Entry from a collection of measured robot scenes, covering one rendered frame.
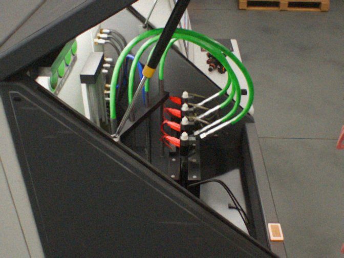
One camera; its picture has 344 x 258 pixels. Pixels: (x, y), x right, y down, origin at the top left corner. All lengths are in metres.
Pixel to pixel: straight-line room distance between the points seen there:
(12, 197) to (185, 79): 0.75
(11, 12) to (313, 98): 3.13
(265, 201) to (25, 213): 0.65
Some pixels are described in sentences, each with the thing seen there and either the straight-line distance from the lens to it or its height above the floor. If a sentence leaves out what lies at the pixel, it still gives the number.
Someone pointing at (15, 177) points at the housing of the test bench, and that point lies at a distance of 0.86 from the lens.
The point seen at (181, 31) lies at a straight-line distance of 1.00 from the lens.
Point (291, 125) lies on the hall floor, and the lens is 3.32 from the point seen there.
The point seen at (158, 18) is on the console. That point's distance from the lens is 1.37.
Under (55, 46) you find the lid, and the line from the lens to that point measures 0.65.
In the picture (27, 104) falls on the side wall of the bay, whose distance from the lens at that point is 0.74.
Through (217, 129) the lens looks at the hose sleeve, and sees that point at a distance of 1.13.
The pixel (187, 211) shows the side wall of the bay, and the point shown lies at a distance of 0.85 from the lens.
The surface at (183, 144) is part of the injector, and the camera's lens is 1.15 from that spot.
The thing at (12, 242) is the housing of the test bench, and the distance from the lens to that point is 1.01.
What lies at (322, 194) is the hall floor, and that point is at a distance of 2.74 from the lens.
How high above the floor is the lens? 1.77
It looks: 34 degrees down
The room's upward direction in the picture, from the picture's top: straight up
